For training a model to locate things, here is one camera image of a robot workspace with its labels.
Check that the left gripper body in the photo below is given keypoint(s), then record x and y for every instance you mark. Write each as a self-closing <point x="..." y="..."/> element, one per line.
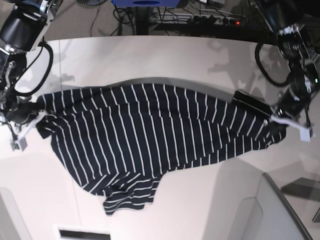
<point x="295" y="99"/>

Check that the blue box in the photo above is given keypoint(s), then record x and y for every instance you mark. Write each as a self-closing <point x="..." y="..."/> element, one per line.
<point x="145" y="3"/>

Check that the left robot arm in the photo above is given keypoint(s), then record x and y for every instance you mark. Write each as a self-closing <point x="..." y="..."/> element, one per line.
<point x="282" y="17"/>

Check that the power strip with red light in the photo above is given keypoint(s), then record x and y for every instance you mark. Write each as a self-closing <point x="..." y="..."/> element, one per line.
<point x="210" y="20"/>

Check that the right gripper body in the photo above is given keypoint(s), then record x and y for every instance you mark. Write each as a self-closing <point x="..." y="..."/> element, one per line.
<point x="19" y="113"/>

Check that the navy white striped t-shirt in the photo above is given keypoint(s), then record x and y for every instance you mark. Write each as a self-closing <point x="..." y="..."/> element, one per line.
<point x="118" y="142"/>

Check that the grey monitor edge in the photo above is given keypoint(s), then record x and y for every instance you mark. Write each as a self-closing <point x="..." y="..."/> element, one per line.
<point x="284" y="223"/>

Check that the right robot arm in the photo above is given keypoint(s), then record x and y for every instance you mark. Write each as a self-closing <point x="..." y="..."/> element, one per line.
<point x="22" y="32"/>

